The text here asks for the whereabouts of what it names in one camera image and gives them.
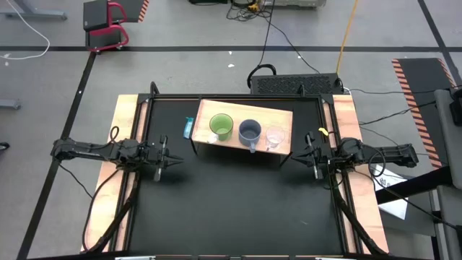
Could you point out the white paper sheet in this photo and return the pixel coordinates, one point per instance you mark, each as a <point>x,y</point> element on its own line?
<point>395,209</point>

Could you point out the black perforated computer case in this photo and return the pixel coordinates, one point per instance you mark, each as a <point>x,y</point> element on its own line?
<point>288,85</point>

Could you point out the grey table foot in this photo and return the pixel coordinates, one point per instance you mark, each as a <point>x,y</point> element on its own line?
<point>36,15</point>

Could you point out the blue cloth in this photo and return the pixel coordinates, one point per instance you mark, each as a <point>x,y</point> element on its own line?
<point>188,130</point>

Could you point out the black beam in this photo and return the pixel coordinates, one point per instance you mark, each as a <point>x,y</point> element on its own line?
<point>415,186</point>

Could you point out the black frame loop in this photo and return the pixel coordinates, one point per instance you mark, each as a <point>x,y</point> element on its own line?
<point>151,88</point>

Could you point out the grey mug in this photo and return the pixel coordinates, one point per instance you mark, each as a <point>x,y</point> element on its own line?
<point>249,131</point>

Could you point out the black box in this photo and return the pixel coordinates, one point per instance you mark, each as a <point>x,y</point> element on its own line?
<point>456,112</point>

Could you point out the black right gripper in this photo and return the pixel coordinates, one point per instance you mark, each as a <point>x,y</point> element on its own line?
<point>325,157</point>

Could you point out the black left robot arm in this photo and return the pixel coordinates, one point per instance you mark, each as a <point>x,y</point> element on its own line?
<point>83,151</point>

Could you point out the green and white mug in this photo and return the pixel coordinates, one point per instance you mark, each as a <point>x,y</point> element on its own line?
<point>221,122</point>

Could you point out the clear glass cup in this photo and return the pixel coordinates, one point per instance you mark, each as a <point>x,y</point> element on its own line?
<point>275,136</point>

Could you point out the grey desk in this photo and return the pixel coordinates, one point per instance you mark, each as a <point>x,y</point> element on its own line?
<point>449,144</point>

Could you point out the black table mat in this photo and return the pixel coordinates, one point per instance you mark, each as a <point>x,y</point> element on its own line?
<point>260,216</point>

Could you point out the black hazard-striped panel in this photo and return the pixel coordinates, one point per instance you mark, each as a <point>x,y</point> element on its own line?
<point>133,9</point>

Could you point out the grey device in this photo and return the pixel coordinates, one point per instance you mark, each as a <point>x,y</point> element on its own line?
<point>296,3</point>

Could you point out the wooden shelf with black legs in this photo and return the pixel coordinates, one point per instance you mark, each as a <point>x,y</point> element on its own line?
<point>252,112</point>

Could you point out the black hazard-striped floor mat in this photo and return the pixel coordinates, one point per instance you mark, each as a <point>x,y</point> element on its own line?
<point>422,79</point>

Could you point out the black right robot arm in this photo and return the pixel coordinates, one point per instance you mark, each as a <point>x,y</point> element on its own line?
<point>393,153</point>

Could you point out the small grey foot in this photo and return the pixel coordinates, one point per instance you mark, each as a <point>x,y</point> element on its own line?
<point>9,104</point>

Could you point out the white frame label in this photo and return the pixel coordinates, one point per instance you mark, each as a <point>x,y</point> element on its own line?
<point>335,258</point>
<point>135,258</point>

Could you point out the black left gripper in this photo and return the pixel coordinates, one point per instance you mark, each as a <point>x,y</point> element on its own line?
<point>151,155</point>

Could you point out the yellow tag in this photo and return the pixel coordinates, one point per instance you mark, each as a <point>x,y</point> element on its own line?
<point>323,131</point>

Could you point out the red and black cart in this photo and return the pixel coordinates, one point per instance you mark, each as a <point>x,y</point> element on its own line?
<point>95,16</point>

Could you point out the black wheel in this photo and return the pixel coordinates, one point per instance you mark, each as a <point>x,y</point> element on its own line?
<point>3,146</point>

